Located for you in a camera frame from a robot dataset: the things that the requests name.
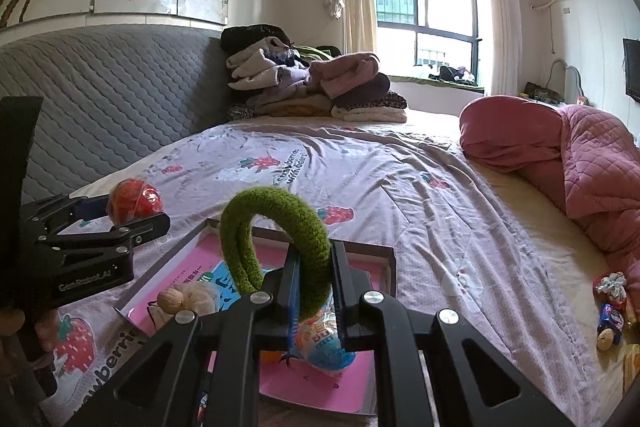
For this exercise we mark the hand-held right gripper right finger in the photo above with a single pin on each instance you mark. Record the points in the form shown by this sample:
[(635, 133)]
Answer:
[(345, 307)]

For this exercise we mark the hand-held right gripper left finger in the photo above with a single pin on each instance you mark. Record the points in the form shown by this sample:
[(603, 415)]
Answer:
[(296, 297)]

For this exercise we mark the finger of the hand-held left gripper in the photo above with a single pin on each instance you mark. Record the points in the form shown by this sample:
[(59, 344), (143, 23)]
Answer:
[(145, 227), (92, 207)]

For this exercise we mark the red ball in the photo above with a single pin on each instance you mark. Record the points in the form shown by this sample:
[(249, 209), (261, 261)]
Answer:
[(132, 202)]

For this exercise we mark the brown walnut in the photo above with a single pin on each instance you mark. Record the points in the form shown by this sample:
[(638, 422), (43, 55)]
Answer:
[(170, 300)]

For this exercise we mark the grey cardboard box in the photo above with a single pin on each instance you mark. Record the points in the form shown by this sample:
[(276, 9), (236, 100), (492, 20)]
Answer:
[(310, 389)]

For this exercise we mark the blue cookie packet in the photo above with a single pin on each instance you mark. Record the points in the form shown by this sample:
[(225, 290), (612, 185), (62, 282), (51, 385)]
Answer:
[(203, 403)]

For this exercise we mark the person's left hand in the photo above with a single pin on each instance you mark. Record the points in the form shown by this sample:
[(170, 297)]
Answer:
[(47, 332)]

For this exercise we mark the white and blue snack packet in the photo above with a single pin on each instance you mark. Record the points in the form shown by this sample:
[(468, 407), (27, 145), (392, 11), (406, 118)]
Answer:
[(325, 347)]

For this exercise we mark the grey quilted headboard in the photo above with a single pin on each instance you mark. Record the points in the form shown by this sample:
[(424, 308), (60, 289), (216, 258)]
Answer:
[(125, 82)]

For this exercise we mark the pile of folded clothes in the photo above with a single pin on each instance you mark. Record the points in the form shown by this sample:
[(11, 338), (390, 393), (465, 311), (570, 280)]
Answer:
[(345, 72)]

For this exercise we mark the dark cloth bundle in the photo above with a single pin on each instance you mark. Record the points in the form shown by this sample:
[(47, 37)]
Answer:
[(455, 74)]

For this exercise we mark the small knitted toy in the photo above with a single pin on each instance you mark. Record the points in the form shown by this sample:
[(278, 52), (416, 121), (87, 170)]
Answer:
[(610, 287)]

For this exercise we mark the small dark blue toy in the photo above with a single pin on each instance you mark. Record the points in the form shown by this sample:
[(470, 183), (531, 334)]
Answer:
[(611, 319)]

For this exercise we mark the pink quilt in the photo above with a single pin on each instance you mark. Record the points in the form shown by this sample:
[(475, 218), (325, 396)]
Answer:
[(590, 157)]

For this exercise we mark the black television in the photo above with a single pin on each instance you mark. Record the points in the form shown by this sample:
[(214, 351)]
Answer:
[(632, 72)]

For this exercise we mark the white curved metal frame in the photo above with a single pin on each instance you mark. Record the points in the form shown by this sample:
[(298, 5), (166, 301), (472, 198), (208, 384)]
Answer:
[(570, 69)]

